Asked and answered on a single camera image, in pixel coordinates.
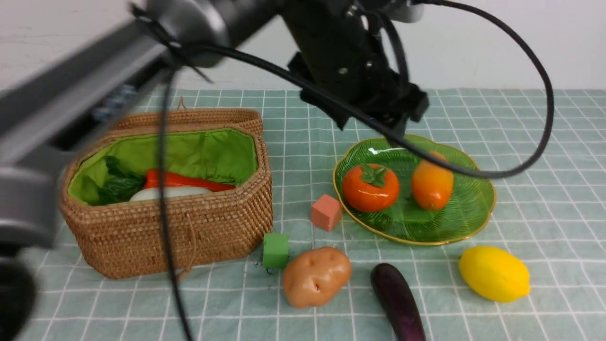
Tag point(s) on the green foam cube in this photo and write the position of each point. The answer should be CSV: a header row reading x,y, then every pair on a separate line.
x,y
275,251

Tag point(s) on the green leafy vegetable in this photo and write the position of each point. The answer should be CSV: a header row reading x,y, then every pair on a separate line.
x,y
119,185

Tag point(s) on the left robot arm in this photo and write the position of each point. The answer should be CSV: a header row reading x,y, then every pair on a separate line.
x,y
48,119

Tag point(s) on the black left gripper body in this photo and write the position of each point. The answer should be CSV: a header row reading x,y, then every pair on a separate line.
x,y
351,49

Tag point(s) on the woven wicker basket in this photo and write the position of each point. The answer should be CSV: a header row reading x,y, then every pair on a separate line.
x,y
139,238

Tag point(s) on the orange persimmon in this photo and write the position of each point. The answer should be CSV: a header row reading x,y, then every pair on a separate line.
x,y
370,188

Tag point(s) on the yellow lemon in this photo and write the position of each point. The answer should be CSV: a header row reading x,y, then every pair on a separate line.
x,y
494,274

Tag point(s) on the pink foam cube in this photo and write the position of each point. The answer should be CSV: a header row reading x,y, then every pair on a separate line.
x,y
326,213

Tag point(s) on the orange yellow mango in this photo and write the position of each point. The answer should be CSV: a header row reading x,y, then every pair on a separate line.
x,y
431,186

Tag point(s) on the white radish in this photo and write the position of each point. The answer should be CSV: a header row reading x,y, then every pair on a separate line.
x,y
154,193

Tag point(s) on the red chili pepper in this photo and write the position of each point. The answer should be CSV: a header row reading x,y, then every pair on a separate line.
x,y
152,180

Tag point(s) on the green glass plate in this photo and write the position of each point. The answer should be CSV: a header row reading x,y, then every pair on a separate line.
x,y
467,212

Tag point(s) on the brown potato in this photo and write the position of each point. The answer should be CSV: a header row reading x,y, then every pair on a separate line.
x,y
314,277

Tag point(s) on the woven basket lid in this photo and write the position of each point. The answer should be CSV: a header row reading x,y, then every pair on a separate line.
x,y
147,122

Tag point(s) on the purple eggplant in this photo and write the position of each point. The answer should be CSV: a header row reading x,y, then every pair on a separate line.
x,y
398,302

